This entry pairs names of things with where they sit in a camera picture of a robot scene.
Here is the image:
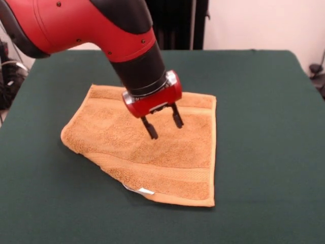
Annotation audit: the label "dark green table cloth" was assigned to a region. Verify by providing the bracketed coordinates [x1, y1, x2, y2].
[0, 49, 325, 244]

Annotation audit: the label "orange terry towel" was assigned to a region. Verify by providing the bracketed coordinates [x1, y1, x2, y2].
[60, 84, 217, 208]

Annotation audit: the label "black cable heap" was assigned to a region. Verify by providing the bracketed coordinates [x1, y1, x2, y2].
[0, 42, 29, 110]

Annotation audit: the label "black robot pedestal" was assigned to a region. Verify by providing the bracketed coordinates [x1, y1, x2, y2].
[144, 0, 211, 51]

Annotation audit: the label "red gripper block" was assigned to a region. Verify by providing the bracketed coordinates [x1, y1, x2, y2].
[125, 70, 184, 140]

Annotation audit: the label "black power adapter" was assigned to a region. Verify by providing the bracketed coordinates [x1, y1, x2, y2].
[309, 63, 325, 100]

